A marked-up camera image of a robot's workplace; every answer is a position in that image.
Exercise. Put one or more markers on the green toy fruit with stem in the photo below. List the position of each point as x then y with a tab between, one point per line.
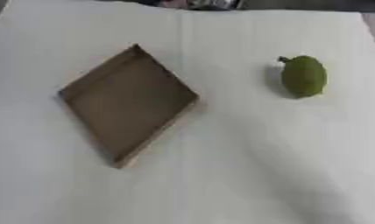
304	76

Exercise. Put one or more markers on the tan cardboard box brown inside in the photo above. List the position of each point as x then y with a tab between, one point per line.
126	102

